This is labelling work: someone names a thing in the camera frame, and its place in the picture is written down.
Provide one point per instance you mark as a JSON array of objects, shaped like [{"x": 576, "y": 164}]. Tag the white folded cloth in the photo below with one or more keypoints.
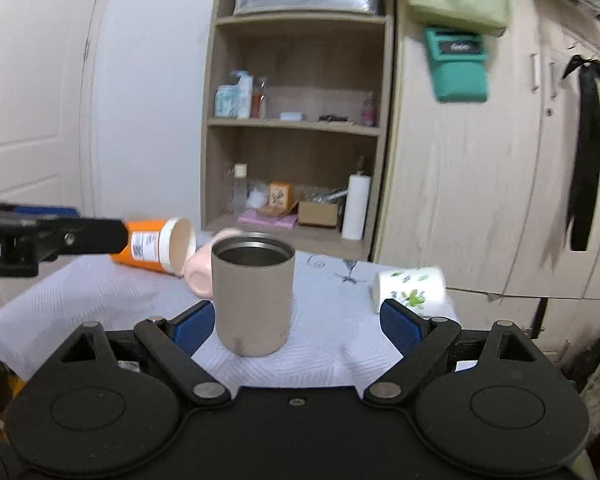
[{"x": 291, "y": 116}]

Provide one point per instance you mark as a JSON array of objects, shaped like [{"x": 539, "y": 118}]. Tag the orange bottle white cap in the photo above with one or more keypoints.
[{"x": 152, "y": 245}]

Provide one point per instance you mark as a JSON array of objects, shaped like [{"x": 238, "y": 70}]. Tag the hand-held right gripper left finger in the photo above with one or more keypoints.
[{"x": 196, "y": 327}]

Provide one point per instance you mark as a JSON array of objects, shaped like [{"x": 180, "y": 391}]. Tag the pink cup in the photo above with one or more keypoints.
[{"x": 200, "y": 270}]

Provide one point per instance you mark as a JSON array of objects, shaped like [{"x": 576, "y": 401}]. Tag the open cardboard box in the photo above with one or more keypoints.
[{"x": 319, "y": 214}]

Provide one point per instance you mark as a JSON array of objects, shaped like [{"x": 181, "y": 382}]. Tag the white door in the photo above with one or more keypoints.
[{"x": 25, "y": 85}]

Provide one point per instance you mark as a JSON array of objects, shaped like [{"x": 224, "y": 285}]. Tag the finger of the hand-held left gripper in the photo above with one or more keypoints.
[
  {"x": 92, "y": 240},
  {"x": 45, "y": 210}
]

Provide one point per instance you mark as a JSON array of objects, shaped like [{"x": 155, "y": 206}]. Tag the teal fabric bag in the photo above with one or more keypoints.
[{"x": 460, "y": 77}]

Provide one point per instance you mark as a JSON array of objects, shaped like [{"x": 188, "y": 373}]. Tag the small black item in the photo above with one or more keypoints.
[{"x": 334, "y": 118}]

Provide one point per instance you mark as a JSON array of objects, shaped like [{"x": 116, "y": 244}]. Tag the white cup with green print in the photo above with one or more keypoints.
[{"x": 410, "y": 287}]

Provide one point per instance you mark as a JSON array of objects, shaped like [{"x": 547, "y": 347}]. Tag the wooden shelf unit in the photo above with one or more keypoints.
[{"x": 300, "y": 155}]

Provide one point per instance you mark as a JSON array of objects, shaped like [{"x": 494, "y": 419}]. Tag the small pink bottle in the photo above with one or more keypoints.
[{"x": 369, "y": 110}]

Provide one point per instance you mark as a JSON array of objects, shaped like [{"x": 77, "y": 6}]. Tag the light blue wipes pack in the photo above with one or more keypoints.
[{"x": 225, "y": 101}]

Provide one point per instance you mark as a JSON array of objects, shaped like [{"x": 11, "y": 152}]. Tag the clear bottle with beige cap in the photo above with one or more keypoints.
[{"x": 239, "y": 190}]

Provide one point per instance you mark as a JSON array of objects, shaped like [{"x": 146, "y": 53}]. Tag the grey metal cup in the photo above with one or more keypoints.
[{"x": 252, "y": 305}]

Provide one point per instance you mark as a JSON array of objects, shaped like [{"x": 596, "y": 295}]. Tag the black hanging ribbon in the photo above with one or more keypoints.
[{"x": 587, "y": 150}]

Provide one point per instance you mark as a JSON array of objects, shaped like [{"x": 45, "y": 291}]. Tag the red bottle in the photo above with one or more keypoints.
[{"x": 259, "y": 102}]

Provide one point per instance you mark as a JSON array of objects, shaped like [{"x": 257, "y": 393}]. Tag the beige wooden wardrobe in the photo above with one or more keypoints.
[{"x": 470, "y": 185}]

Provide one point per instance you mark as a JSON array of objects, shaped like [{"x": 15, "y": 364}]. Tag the pink flat pad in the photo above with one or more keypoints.
[{"x": 265, "y": 219}]

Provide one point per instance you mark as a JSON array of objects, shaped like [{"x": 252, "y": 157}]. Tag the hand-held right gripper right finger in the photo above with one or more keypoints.
[{"x": 399, "y": 327}]

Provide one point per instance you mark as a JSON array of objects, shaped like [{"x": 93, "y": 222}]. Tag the white textured table cloth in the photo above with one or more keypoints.
[{"x": 105, "y": 310}]

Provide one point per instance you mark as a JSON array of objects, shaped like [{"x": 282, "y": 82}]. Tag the small orange box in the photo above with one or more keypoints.
[{"x": 281, "y": 194}]

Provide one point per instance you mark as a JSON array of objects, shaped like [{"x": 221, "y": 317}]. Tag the white paper towel roll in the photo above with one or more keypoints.
[{"x": 356, "y": 207}]

